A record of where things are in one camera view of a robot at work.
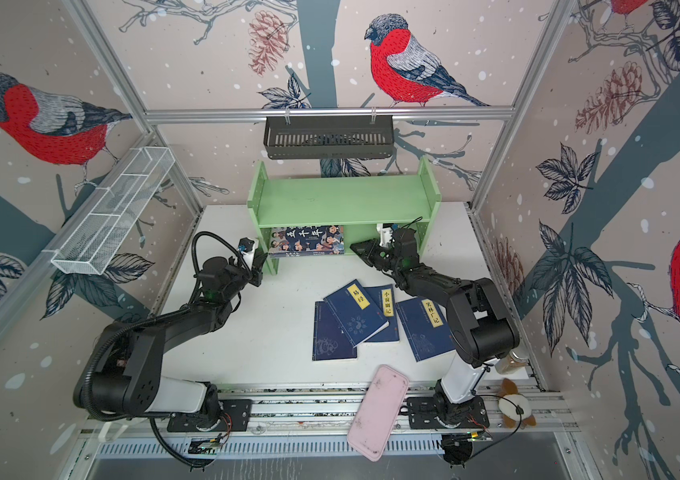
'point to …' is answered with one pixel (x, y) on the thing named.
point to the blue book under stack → (383, 296)
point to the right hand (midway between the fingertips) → (350, 250)
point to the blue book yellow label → (356, 312)
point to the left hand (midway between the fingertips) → (261, 252)
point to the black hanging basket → (307, 137)
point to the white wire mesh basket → (98, 236)
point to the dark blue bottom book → (331, 340)
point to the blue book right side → (425, 328)
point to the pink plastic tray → (376, 419)
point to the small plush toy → (513, 407)
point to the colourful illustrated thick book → (306, 240)
